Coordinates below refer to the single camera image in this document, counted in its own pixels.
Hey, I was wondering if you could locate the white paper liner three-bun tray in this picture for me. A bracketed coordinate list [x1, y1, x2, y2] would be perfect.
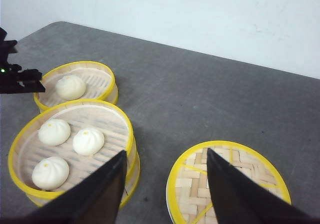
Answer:
[12, 105, 130, 191]

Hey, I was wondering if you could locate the white bun right in tray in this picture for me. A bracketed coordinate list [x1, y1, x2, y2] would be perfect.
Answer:
[32, 156, 70, 190]

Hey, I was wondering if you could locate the white bun in tray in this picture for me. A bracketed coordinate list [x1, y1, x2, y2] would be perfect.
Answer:
[38, 119, 71, 146]
[32, 156, 70, 190]
[55, 75, 86, 100]
[72, 128, 105, 156]

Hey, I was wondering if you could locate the single-bun bamboo steamer tray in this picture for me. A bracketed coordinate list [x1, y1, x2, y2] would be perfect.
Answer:
[8, 99, 137, 199]

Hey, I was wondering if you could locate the white bun left in tray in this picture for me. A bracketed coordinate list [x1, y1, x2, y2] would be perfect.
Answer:
[38, 119, 71, 146]

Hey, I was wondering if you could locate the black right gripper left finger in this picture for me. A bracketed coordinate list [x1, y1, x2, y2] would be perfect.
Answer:
[14, 151, 127, 223]

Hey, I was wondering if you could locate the white bun middle in tray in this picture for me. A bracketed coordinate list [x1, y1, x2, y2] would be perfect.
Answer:
[72, 128, 105, 156]

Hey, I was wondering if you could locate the woven bamboo steamer lid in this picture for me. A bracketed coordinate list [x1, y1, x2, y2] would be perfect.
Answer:
[166, 140, 291, 223]

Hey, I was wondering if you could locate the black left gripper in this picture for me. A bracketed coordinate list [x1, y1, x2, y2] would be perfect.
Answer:
[0, 28, 46, 94]

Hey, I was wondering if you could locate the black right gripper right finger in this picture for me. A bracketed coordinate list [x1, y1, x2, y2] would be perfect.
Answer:
[207, 149, 320, 223]

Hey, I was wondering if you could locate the white bun in far tray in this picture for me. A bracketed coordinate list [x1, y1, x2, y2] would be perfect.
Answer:
[55, 75, 86, 100]

